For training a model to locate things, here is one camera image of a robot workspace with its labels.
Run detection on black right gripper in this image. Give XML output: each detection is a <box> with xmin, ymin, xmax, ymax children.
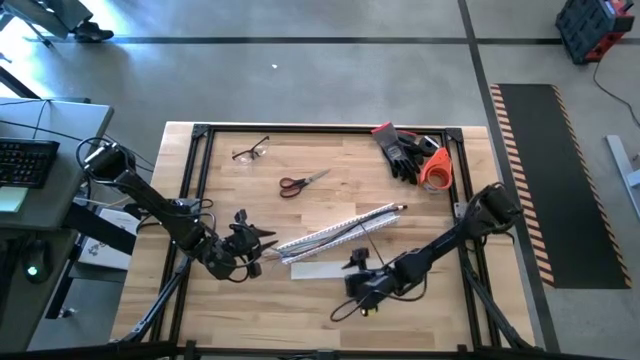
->
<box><xmin>341</xmin><ymin>246</ymin><xmax>401</xmax><ymax>318</ymax></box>

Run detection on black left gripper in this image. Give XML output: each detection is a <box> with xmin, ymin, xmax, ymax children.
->
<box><xmin>219</xmin><ymin>208</ymin><xmax>280</xmax><ymax>280</ymax></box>

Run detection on long black zip tie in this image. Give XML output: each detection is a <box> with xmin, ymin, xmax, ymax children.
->
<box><xmin>359</xmin><ymin>222</ymin><xmax>387</xmax><ymax>267</ymax></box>

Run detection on white slotted cable duct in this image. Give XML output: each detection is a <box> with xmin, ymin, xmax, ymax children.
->
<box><xmin>275</xmin><ymin>201</ymin><xmax>402</xmax><ymax>266</ymax></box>

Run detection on multicoloured cable bundle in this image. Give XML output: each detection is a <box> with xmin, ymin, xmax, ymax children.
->
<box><xmin>262</xmin><ymin>202</ymin><xmax>409</xmax><ymax>261</ymax></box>

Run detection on clear safety glasses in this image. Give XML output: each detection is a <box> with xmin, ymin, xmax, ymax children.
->
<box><xmin>231</xmin><ymin>135</ymin><xmax>272</xmax><ymax>166</ymax></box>

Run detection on work glove with red cuff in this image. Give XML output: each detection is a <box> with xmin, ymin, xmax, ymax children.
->
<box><xmin>371</xmin><ymin>122</ymin><xmax>426</xmax><ymax>186</ymax></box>
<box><xmin>397</xmin><ymin>129</ymin><xmax>431</xmax><ymax>174</ymax></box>

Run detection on black tape roll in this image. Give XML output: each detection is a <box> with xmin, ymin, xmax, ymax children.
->
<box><xmin>418</xmin><ymin>135</ymin><xmax>441</xmax><ymax>158</ymax></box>

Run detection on white printed box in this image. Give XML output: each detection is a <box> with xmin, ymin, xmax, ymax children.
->
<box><xmin>76</xmin><ymin>206</ymin><xmax>145</xmax><ymax>272</ymax></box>

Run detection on black mat with striped edges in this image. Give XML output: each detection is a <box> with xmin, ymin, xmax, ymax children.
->
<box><xmin>488</xmin><ymin>82</ymin><xmax>634</xmax><ymax>291</ymax></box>

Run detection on grey desk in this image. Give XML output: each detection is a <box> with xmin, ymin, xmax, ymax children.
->
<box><xmin>0</xmin><ymin>97</ymin><xmax>116</xmax><ymax>352</ymax></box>

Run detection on black backlit keyboard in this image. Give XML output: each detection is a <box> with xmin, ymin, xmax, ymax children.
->
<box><xmin>0</xmin><ymin>137</ymin><xmax>62</xmax><ymax>191</ymax></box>

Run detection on green note pad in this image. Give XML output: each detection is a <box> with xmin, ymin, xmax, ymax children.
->
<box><xmin>0</xmin><ymin>185</ymin><xmax>31</xmax><ymax>215</ymax></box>

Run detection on person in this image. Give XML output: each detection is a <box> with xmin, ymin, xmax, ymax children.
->
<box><xmin>69</xmin><ymin>19</ymin><xmax>116</xmax><ymax>44</ymax></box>

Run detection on grey metal profile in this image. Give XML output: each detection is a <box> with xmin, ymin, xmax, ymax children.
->
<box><xmin>604</xmin><ymin>133</ymin><xmax>640</xmax><ymax>222</ymax></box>

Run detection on red and black toolbox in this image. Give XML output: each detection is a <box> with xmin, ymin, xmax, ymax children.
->
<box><xmin>553</xmin><ymin>0</ymin><xmax>637</xmax><ymax>66</ymax></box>

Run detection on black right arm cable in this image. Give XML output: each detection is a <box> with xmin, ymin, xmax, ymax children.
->
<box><xmin>328</xmin><ymin>269</ymin><xmax>430</xmax><ymax>324</ymax></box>

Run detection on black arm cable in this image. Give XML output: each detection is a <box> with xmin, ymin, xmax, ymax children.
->
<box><xmin>328</xmin><ymin>269</ymin><xmax>430</xmax><ymax>324</ymax></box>
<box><xmin>74</xmin><ymin>137</ymin><xmax>217</xmax><ymax>226</ymax></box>

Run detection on scissors with red-black handles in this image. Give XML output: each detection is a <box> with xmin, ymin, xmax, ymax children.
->
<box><xmin>278</xmin><ymin>168</ymin><xmax>333</xmax><ymax>200</ymax></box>

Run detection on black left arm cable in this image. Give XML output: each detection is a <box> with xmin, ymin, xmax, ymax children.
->
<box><xmin>74</xmin><ymin>137</ymin><xmax>217</xmax><ymax>226</ymax></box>

